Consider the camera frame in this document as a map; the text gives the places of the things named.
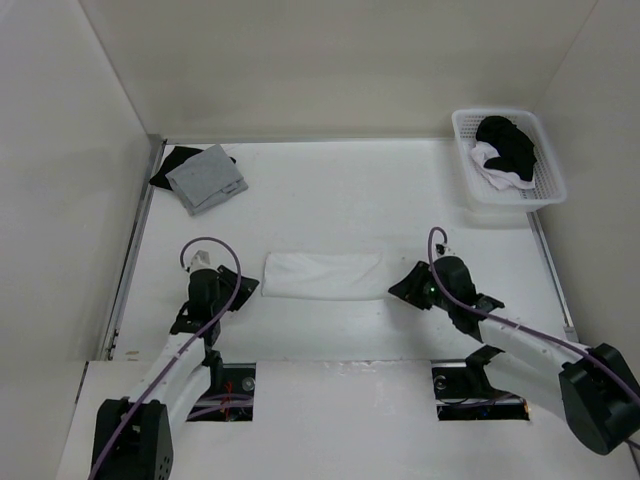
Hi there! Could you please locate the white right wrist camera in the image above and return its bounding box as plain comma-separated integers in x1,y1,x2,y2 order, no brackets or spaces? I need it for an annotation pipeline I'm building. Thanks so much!
435,243,456,258

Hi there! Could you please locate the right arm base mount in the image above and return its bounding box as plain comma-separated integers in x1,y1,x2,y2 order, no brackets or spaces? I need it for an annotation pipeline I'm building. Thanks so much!
431,346,530,421

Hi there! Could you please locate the black tank top in basket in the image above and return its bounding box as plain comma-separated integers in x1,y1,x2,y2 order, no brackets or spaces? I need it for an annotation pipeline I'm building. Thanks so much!
472,116,537,183

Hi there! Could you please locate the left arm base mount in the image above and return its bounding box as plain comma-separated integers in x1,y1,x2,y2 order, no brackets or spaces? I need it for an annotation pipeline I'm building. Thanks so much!
187,363,257,423

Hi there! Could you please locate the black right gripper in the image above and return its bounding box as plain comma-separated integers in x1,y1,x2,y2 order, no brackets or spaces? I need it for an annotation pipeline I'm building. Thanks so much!
387,260,454,312

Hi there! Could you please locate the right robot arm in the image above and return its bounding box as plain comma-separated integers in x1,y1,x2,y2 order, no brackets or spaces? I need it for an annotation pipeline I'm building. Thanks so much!
388,256,639,455

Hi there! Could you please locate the grey folded tank top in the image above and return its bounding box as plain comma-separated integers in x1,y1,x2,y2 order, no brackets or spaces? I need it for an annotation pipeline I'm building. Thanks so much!
166,145,248,217

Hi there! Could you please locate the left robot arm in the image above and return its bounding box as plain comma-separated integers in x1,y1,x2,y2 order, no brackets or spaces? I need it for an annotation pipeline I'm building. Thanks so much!
88,266,259,479

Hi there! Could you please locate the black folded tank top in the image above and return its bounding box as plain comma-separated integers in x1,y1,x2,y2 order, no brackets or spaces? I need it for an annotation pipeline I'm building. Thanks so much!
150,145,244,197

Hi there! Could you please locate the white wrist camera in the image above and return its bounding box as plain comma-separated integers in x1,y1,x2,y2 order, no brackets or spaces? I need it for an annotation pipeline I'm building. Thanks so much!
435,243,456,258
186,250,212,274

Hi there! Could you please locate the white tank top in basket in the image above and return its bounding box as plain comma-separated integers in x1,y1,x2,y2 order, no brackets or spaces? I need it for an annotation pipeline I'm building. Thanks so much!
469,141,536,191

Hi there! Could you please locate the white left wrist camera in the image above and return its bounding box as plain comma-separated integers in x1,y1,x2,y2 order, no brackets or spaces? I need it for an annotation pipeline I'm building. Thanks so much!
186,250,212,274

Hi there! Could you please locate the white plastic laundry basket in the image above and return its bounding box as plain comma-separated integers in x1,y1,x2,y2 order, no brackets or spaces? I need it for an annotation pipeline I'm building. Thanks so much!
451,107,567,214

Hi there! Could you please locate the white tank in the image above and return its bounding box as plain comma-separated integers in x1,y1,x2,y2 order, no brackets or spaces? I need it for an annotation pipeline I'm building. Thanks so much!
469,141,536,191
262,252,393,301

